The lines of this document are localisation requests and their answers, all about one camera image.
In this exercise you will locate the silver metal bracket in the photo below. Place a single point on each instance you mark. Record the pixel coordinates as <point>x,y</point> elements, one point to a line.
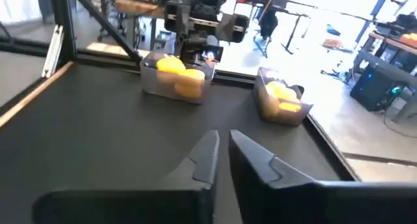
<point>52,51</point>

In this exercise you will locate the black tripod stand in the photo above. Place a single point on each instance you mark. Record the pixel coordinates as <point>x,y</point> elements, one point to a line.
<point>268,22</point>

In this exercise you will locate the yellow lemon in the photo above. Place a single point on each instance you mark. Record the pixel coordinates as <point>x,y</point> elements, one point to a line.
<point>281,91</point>

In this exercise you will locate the orange-yellow lemon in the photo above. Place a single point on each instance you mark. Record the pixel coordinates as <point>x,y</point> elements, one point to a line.
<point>290,106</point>

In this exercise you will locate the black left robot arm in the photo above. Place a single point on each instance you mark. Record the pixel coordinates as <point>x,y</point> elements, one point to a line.
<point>208,2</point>

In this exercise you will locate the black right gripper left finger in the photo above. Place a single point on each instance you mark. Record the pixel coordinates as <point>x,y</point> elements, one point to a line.
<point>202,159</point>

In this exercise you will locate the yellow bell pepper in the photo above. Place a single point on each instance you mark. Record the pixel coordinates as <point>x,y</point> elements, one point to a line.
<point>170,65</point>
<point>192,75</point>

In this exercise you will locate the clear grey plastic bin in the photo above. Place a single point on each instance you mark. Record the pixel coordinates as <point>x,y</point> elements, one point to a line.
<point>148,84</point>
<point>293,118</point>

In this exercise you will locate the wooden top desk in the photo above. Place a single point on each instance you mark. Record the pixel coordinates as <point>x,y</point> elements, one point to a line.
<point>391,43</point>

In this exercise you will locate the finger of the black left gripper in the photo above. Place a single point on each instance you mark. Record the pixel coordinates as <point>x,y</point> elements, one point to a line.
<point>192,49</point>
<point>215,56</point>

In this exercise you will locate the black computer tower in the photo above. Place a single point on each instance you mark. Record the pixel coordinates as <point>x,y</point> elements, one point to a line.
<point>374,84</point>

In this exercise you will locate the wooden background table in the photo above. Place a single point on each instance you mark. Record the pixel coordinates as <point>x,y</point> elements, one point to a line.
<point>140,7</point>

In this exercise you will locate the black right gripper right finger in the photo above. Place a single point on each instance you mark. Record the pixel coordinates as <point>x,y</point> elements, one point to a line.
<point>254,178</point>

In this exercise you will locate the orange floor object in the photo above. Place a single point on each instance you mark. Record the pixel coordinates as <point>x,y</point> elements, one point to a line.
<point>331,43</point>

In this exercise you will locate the blue metal pole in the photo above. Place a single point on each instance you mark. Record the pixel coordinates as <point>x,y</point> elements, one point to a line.
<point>374,12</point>

